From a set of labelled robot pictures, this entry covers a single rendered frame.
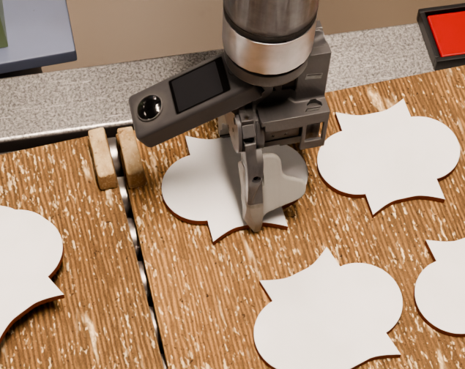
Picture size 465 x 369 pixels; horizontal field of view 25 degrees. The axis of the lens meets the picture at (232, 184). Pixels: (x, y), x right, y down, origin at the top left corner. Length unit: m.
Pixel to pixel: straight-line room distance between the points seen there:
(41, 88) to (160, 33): 1.25
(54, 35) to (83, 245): 0.33
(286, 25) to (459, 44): 0.41
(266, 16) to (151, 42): 1.58
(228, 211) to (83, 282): 0.15
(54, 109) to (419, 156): 0.38
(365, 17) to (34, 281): 1.58
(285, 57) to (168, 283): 0.27
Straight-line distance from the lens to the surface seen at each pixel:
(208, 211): 1.02
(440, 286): 1.01
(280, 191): 0.98
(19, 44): 1.27
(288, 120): 0.92
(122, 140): 1.05
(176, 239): 1.02
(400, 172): 1.06
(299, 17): 0.82
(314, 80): 0.91
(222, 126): 1.03
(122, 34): 2.40
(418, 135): 1.09
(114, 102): 1.14
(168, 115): 0.91
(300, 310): 0.98
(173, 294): 0.99
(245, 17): 0.82
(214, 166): 1.05
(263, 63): 0.85
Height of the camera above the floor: 1.83
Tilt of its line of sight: 58 degrees down
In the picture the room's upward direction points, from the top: straight up
